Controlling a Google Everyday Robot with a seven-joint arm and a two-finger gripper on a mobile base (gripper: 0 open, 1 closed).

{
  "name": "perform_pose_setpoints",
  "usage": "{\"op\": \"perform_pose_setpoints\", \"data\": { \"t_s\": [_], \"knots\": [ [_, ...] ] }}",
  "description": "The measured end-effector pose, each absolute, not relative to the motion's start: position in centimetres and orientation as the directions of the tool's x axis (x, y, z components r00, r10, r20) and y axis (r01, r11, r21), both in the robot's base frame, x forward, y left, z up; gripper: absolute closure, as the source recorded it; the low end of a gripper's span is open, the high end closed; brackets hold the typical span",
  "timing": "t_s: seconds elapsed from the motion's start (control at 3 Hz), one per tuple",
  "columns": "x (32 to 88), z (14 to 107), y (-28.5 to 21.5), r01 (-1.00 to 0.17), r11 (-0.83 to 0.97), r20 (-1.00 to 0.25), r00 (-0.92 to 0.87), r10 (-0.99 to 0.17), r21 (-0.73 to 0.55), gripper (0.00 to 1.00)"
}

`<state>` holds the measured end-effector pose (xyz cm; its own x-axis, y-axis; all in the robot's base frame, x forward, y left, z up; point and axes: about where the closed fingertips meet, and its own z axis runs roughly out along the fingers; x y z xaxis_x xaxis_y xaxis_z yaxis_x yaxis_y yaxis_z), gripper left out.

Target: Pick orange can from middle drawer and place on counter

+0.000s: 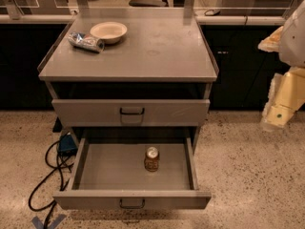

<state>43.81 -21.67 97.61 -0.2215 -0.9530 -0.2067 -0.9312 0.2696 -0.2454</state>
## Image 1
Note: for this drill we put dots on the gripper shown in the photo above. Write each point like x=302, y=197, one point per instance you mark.
x=294, y=45

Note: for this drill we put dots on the orange soda can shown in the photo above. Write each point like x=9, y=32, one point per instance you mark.
x=151, y=161

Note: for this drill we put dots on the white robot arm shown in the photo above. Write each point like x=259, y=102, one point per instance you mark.
x=292, y=40

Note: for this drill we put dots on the grey drawer cabinet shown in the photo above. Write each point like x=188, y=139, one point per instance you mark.
x=163, y=55

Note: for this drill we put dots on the open grey lower drawer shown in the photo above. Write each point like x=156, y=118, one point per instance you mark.
x=109, y=174

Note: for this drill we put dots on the crushed blue silver can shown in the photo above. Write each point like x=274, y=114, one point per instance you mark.
x=86, y=42

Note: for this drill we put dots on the closed grey upper drawer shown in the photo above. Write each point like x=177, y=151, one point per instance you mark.
x=130, y=112

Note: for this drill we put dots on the black office chair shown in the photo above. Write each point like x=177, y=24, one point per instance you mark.
x=149, y=3

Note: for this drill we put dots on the white bowl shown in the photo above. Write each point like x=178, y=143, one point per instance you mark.
x=109, y=32

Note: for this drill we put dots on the blue power box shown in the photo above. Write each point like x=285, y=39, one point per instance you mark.
x=66, y=146

